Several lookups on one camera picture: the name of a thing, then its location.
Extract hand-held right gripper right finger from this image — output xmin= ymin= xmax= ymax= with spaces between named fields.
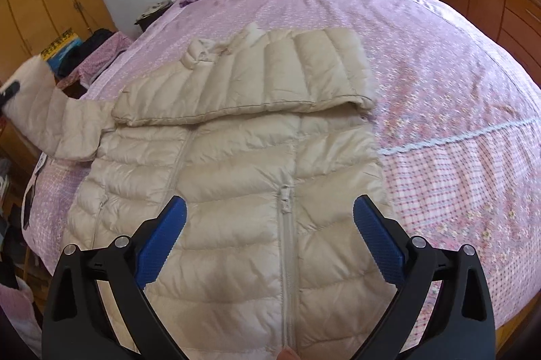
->
xmin=353 ymin=194 xmax=496 ymax=360

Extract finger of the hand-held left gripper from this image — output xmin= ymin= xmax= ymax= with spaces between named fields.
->
xmin=0 ymin=80 xmax=21 ymax=109

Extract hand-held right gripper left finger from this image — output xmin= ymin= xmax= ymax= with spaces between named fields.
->
xmin=42 ymin=195 xmax=189 ymax=360

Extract beige puffer jacket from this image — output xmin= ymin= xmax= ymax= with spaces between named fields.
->
xmin=0 ymin=22 xmax=406 ymax=360

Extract black clothes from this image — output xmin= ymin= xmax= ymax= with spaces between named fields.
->
xmin=58 ymin=28 xmax=113 ymax=78

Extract dark wooden nightstand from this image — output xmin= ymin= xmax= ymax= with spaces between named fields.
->
xmin=134 ymin=0 xmax=175 ymax=33

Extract white lace doily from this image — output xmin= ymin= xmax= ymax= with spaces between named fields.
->
xmin=141 ymin=0 xmax=172 ymax=18

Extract pink floral bedspread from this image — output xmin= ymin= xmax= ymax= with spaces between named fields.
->
xmin=21 ymin=0 xmax=541 ymax=344

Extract wooden dresser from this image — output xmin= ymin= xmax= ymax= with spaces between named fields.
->
xmin=420 ymin=0 xmax=541 ymax=88

